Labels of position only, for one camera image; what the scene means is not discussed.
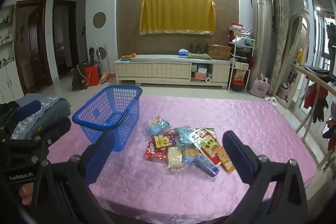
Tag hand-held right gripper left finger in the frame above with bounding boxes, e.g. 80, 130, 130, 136
28, 130, 116, 224

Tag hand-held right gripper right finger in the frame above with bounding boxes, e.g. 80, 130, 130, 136
222, 130, 310, 224

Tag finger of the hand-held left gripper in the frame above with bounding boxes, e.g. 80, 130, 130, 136
5, 118, 72, 155
0, 100, 42, 135

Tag pile of assorted snack packets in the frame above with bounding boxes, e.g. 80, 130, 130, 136
144, 116, 236, 178

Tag blue plastic mesh basket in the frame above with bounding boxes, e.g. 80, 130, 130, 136
72, 86, 143, 152

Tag fox cartoon snack packet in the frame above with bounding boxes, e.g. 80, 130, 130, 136
183, 147, 219, 177

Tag red foil snack packet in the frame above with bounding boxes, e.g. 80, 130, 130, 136
144, 142, 168, 162

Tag clear cracker packet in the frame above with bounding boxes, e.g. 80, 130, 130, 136
167, 147, 183, 170

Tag person's left hand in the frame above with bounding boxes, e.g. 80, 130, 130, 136
17, 183, 36, 201

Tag black cloth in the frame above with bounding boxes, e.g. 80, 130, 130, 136
0, 102, 19, 122

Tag pink quilted mat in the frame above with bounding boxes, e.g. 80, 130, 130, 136
45, 94, 319, 216

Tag white cabinet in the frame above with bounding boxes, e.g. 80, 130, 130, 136
0, 5, 19, 104

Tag black bag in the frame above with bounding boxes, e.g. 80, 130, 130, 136
72, 62, 92, 91

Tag red bag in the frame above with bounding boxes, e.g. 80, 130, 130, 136
85, 66, 100, 87

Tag brown wooden door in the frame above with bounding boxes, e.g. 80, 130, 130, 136
14, 0, 53, 94

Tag pink bag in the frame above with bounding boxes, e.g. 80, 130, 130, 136
249, 73, 271, 98

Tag red broom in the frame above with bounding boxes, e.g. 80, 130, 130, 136
100, 43, 114, 84

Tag yellow snack bag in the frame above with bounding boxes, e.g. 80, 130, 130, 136
234, 69, 248, 81

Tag wooden drying rack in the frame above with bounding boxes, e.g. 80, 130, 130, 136
291, 64, 336, 172

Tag white metal rack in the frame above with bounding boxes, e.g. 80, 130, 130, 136
227, 35, 256, 91

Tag cream TV cabinet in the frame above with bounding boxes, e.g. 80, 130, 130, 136
115, 54, 233, 86

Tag red hanging clothes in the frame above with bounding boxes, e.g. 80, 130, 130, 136
304, 82, 328, 123

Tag brown cardboard box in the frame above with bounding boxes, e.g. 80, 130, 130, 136
207, 44, 232, 61

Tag green cushion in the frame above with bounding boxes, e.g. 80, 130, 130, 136
188, 53, 212, 60

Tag row of dark bottles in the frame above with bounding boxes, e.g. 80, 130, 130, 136
189, 43, 208, 54

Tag red and white box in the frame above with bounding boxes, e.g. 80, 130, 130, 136
228, 22, 246, 37

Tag silver standing air conditioner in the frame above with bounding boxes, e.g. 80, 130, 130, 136
251, 0, 273, 83

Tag arched standing mirror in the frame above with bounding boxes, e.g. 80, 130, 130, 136
278, 14, 310, 109

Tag beige patterned curtain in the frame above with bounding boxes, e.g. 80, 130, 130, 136
265, 0, 292, 94

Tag yellow cloth cover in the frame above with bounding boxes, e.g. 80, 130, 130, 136
139, 0, 216, 36

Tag round brown wall plate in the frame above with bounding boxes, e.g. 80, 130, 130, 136
92, 12, 107, 29

